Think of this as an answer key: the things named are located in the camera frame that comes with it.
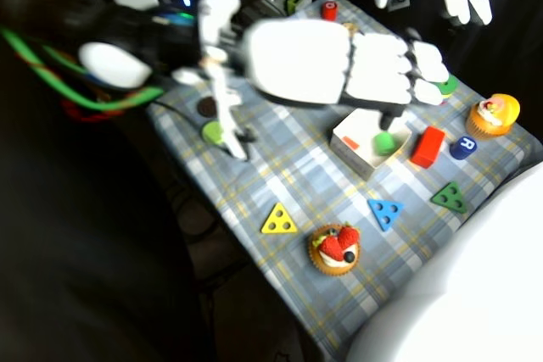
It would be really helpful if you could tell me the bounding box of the green cylinder with letter N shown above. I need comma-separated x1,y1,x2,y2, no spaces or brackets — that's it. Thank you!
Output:
372,131,398,157

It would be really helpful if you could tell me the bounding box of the red cylinder with letter O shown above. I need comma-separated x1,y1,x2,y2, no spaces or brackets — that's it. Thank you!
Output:
321,0,339,22

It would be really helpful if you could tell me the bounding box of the white paper box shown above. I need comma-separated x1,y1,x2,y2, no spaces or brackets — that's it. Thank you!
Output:
330,107,412,181

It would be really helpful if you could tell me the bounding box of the blue cylinder with letter R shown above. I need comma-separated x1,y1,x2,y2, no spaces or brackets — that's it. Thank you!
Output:
449,136,479,161

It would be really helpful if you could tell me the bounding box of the white power strip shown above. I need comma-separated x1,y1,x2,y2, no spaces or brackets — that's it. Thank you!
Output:
262,0,298,16

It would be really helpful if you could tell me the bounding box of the brown sandwich cookie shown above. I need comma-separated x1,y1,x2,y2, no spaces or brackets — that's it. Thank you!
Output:
196,97,219,118

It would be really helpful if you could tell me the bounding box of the green sandwich cookie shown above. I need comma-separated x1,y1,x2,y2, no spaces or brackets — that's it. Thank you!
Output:
201,120,226,146

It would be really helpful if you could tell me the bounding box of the blue plaid tablecloth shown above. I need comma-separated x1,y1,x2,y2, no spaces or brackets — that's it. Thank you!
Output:
146,0,534,361

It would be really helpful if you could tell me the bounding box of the red rectangular block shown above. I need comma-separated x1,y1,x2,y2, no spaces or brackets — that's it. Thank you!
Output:
409,125,446,169

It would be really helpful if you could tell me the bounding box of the yellow triangle block with holes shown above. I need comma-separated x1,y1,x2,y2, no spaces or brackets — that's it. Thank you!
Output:
260,203,299,235

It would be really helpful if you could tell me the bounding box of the blue triangle block with holes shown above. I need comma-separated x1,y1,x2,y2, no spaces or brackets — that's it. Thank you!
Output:
367,198,405,232

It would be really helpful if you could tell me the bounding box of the toy cupcake with strawberries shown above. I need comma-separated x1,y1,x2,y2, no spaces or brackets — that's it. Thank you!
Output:
308,221,361,278

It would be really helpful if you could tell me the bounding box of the toy cupcake with yellow topping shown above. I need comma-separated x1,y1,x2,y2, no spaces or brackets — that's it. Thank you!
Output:
465,92,521,142

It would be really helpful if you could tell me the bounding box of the green triangle block with holes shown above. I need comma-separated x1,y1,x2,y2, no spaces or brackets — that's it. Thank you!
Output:
430,181,468,214

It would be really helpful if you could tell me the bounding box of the white robot body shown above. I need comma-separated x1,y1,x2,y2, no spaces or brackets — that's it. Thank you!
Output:
345,162,543,362

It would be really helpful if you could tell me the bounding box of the rainbow stacking ring toy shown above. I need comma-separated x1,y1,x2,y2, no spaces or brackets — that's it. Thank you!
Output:
436,74,460,105

